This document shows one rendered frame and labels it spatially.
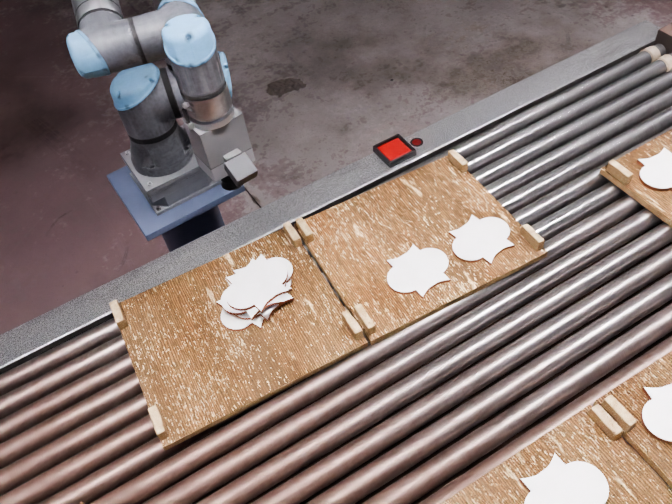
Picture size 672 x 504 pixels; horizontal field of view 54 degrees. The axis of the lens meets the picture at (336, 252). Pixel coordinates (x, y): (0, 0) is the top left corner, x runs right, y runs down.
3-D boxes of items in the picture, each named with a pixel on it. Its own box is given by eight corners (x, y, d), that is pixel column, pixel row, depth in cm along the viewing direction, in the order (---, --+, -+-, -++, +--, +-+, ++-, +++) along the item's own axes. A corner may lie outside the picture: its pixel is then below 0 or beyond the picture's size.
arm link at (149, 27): (128, 2, 108) (135, 33, 100) (194, -15, 109) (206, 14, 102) (143, 45, 114) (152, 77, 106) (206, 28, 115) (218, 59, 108)
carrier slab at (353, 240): (294, 228, 145) (293, 223, 144) (450, 158, 154) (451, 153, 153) (371, 345, 124) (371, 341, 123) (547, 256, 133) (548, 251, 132)
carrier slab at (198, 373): (113, 310, 136) (110, 306, 135) (290, 229, 145) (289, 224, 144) (165, 451, 115) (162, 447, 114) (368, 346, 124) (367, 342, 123)
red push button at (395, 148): (377, 151, 159) (377, 147, 158) (397, 141, 161) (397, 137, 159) (391, 165, 155) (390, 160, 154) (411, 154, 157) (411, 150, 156)
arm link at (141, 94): (122, 117, 156) (101, 67, 146) (177, 101, 158) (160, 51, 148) (128, 146, 148) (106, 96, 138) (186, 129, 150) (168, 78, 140)
